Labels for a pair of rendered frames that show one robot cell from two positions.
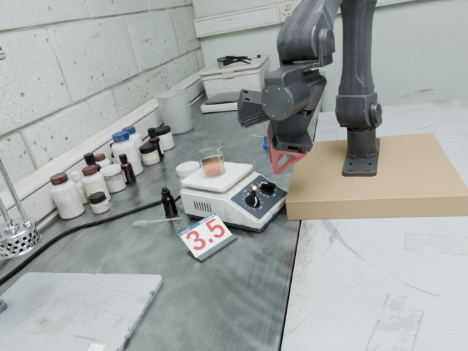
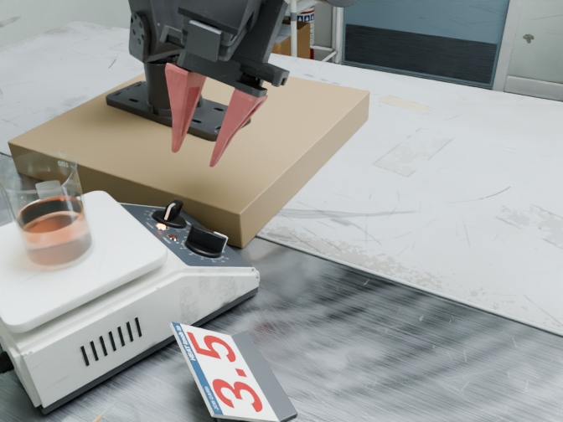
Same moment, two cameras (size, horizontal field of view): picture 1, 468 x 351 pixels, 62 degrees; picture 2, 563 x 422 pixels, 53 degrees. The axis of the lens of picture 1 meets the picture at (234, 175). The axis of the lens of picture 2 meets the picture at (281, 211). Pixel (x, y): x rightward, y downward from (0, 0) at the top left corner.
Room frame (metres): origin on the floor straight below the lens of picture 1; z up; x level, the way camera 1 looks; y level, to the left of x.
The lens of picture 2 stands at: (0.54, 0.33, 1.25)
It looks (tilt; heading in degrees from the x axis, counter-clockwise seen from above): 35 degrees down; 282
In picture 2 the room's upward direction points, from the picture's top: 2 degrees counter-clockwise
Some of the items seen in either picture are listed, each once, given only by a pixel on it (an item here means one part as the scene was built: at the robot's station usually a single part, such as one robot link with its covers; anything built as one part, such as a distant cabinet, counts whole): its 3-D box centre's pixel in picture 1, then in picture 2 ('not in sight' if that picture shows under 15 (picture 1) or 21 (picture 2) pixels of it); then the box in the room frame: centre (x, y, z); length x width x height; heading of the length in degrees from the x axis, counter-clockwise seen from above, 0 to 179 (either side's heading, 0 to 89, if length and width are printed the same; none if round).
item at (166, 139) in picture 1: (162, 138); not in sight; (1.30, 0.22, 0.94); 0.07 x 0.07 x 0.07
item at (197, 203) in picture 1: (230, 194); (106, 280); (0.76, 0.02, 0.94); 0.22 x 0.13 x 0.08; 51
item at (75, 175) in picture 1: (79, 187); not in sight; (0.97, 0.41, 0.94); 0.03 x 0.03 x 0.09
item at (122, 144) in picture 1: (125, 153); not in sight; (1.12, 0.31, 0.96); 0.07 x 0.07 x 0.13
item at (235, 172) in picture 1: (217, 175); (64, 251); (0.78, 0.04, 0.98); 0.12 x 0.12 x 0.01; 51
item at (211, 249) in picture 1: (207, 235); (231, 367); (0.64, 0.07, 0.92); 0.09 x 0.06 x 0.04; 127
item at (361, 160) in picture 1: (361, 141); (172, 82); (0.81, -0.30, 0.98); 0.20 x 0.07 x 0.08; 155
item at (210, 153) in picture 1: (210, 159); (51, 212); (0.77, 0.04, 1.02); 0.06 x 0.05 x 0.08; 146
